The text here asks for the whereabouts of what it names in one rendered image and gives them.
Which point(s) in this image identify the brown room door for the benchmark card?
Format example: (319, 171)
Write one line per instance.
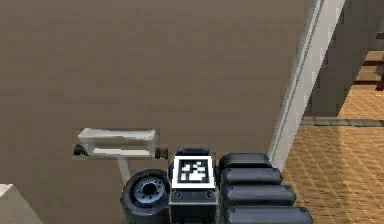
(166, 66)

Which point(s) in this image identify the dark brown wooden chair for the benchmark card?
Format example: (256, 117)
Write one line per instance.
(373, 63)

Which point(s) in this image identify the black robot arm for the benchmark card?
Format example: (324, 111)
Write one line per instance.
(253, 195)

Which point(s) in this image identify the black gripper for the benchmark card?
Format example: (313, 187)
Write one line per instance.
(146, 191)

